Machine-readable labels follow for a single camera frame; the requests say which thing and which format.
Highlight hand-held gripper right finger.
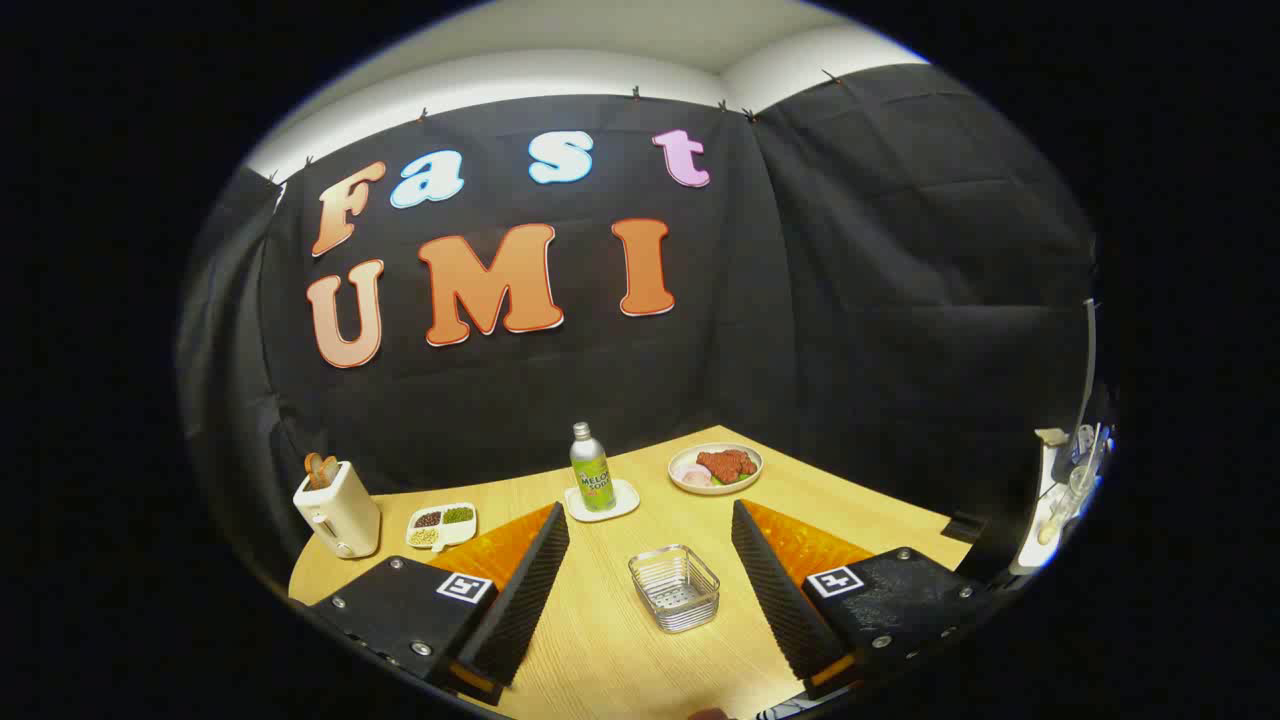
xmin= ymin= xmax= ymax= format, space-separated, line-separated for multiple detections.
xmin=731 ymin=499 xmax=1001 ymax=701

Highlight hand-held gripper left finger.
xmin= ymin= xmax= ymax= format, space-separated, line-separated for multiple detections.
xmin=308 ymin=502 xmax=571 ymax=706

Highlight white divided dish with beans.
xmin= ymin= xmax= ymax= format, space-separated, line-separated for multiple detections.
xmin=405 ymin=502 xmax=479 ymax=553

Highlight red meat slices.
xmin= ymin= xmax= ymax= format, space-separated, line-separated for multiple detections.
xmin=697 ymin=449 xmax=758 ymax=485

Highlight green soda bottle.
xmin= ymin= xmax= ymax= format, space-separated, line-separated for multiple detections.
xmin=570 ymin=422 xmax=617 ymax=513

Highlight white oval plate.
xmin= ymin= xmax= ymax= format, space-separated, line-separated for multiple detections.
xmin=668 ymin=443 xmax=764 ymax=496

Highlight white square coaster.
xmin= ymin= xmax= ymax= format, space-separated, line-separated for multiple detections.
xmin=564 ymin=479 xmax=641 ymax=523

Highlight cream white toaster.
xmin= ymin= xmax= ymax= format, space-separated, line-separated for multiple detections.
xmin=293 ymin=460 xmax=382 ymax=559

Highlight white side table with clutter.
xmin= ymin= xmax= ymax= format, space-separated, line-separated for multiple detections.
xmin=1010 ymin=425 xmax=1111 ymax=576

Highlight black backdrop cloth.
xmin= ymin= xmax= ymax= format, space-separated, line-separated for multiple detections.
xmin=178 ymin=62 xmax=1101 ymax=601

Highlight silver wire basket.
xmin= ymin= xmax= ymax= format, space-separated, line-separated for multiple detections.
xmin=628 ymin=544 xmax=721 ymax=634

